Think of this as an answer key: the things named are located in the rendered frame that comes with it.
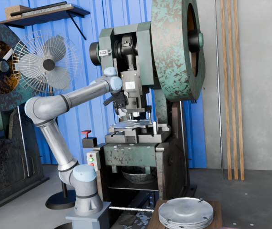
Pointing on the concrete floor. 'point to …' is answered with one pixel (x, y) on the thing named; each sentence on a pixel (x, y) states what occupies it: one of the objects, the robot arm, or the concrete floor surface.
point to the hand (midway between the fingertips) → (120, 116)
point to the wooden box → (155, 221)
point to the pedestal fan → (58, 199)
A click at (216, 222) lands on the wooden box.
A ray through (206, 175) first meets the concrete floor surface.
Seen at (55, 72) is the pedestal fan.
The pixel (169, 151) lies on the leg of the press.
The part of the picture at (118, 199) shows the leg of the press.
